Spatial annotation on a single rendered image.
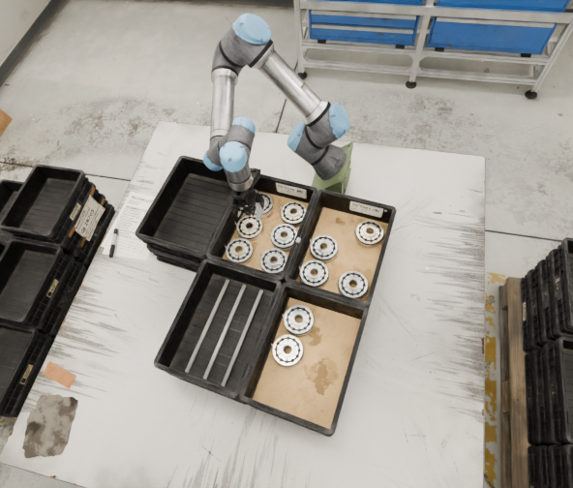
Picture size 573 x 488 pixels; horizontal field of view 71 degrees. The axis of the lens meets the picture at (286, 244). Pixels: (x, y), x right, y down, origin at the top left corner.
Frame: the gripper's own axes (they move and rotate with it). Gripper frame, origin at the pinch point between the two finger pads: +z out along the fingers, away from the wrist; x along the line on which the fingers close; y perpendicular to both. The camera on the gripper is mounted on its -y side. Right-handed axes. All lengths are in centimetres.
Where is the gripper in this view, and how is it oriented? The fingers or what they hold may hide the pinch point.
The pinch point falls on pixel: (253, 210)
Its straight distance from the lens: 147.3
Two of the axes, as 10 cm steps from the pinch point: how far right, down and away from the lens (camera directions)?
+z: 0.9, 4.6, 8.8
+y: -2.3, 8.7, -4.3
